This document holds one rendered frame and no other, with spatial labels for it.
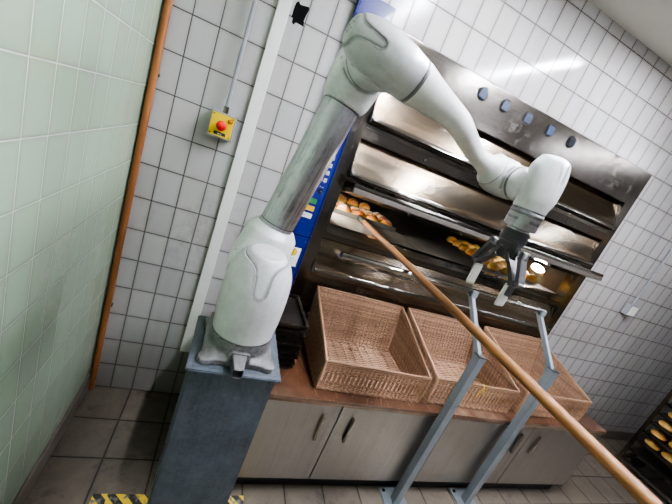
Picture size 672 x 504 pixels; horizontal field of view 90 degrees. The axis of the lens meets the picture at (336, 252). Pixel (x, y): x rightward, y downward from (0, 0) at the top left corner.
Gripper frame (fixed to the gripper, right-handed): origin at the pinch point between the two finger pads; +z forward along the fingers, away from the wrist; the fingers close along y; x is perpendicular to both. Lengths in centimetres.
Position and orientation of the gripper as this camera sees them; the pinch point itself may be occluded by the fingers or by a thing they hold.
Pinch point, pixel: (484, 290)
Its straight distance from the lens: 112.7
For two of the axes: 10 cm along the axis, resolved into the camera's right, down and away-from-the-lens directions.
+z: -3.4, 8.9, 3.0
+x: 9.1, 2.2, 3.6
